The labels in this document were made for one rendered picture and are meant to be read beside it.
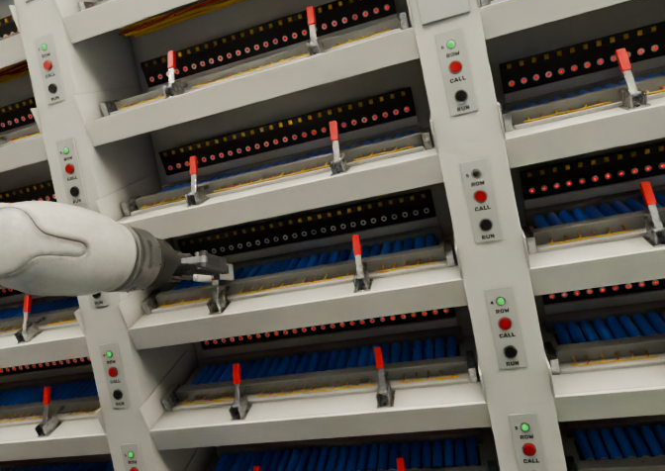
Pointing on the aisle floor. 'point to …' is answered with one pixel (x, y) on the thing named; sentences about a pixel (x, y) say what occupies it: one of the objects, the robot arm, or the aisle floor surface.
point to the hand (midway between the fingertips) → (214, 272)
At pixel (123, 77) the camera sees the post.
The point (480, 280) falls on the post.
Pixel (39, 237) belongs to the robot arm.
